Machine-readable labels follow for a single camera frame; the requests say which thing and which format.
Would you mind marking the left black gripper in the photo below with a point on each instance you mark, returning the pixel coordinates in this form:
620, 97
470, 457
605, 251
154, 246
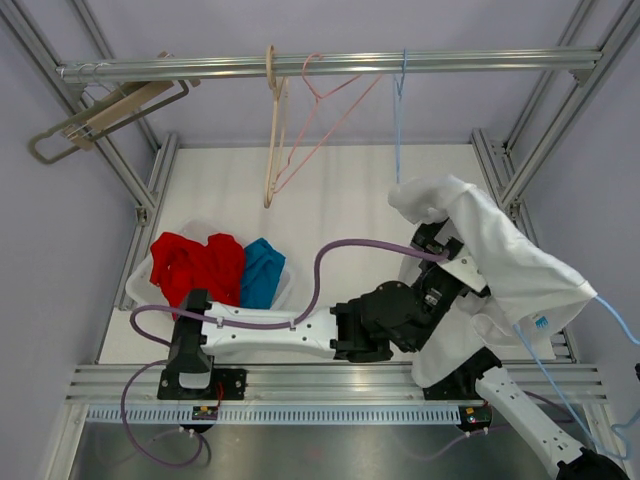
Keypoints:
425, 235

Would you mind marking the white t shirt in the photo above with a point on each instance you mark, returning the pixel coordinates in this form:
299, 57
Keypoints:
533, 296

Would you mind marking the light blue hanger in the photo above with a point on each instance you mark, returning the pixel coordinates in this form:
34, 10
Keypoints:
398, 95

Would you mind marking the pink hanger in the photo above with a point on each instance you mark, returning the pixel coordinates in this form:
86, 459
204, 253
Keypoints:
286, 174

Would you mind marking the beige plastic hanger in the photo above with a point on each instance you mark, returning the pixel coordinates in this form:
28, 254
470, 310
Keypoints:
279, 87

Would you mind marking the blue t shirt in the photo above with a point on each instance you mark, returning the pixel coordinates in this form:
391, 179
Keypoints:
261, 276

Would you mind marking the red t shirt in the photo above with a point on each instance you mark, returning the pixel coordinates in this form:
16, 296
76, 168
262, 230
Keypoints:
181, 265

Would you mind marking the blue wire hanger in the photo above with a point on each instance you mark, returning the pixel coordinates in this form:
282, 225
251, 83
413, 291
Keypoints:
616, 429

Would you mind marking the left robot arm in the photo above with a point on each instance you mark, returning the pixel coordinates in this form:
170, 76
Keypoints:
394, 316

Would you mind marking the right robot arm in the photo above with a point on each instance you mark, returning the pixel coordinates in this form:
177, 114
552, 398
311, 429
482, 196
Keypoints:
483, 376

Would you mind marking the beige empty hanger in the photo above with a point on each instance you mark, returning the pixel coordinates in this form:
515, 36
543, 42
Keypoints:
130, 102

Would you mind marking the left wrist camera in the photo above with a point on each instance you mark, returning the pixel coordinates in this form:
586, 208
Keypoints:
466, 271

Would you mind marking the right aluminium frame post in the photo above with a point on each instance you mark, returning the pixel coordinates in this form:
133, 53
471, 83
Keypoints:
509, 166

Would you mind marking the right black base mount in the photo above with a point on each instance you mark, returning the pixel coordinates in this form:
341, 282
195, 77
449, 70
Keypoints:
458, 388

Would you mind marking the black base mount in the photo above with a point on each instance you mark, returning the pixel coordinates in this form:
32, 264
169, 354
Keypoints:
216, 384
458, 388

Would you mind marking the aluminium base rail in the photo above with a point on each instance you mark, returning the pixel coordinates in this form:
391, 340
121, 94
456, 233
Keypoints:
326, 383

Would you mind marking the aluminium hanging rail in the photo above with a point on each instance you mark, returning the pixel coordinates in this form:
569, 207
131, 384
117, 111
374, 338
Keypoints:
317, 64

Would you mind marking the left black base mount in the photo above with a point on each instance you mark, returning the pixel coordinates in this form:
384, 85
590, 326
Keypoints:
216, 384

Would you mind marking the white cable duct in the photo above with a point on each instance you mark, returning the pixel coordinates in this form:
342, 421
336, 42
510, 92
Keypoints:
237, 414

